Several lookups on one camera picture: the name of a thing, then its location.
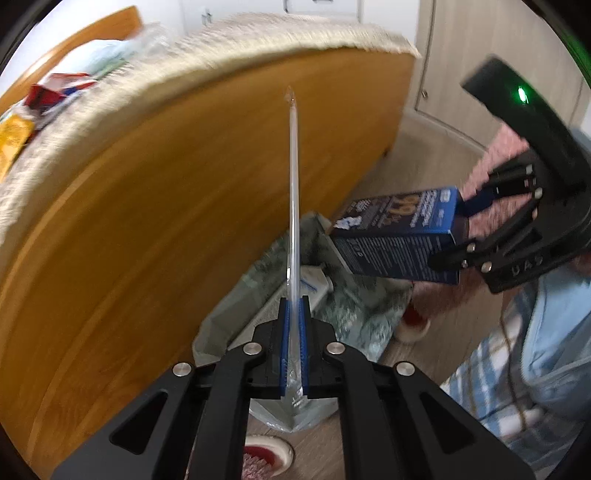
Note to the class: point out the white wardrobe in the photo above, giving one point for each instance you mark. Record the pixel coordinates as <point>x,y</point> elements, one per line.
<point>323,9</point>

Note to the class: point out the white milk carton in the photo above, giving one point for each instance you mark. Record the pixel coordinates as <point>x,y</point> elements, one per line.
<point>316,284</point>

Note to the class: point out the light wood-grain door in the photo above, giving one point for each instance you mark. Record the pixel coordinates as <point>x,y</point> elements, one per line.
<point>443,55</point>

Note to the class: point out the white and red slipper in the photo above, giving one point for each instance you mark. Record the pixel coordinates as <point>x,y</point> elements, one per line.
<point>411,323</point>
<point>268,461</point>
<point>498,152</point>

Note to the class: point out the wooden bed frame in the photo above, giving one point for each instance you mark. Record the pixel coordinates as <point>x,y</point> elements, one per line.
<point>161,230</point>

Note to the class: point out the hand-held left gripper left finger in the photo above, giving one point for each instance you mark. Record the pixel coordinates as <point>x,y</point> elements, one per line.
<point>285,350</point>

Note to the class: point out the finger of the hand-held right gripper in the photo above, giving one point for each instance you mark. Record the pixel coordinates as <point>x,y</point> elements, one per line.
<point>480,203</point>
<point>461,256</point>

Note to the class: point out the leaf-print plastic trash bag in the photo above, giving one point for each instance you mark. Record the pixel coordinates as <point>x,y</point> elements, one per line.
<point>360,318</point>

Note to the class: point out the person's plaid pants leg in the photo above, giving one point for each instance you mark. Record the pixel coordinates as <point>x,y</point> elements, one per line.
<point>485,369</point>

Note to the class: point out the clear plastic packaging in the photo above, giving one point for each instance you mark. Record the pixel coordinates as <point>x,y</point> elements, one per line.
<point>293,207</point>

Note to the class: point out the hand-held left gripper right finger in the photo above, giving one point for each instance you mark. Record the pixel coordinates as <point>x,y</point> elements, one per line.
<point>304,350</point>

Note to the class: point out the yellow food packet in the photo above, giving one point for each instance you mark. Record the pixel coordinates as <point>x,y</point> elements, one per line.
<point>14,143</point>

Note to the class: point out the red and white snack bag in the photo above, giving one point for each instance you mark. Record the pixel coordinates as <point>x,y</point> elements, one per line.
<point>51,94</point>

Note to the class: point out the wooden headboard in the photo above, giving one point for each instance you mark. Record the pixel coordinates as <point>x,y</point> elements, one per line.
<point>92,37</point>

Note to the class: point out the clear sticker-decorated plastic bottle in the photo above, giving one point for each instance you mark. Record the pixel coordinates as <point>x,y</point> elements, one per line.
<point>152,39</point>

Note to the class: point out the dark blue cardboard box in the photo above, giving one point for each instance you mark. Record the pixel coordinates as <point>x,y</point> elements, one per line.
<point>397,240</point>

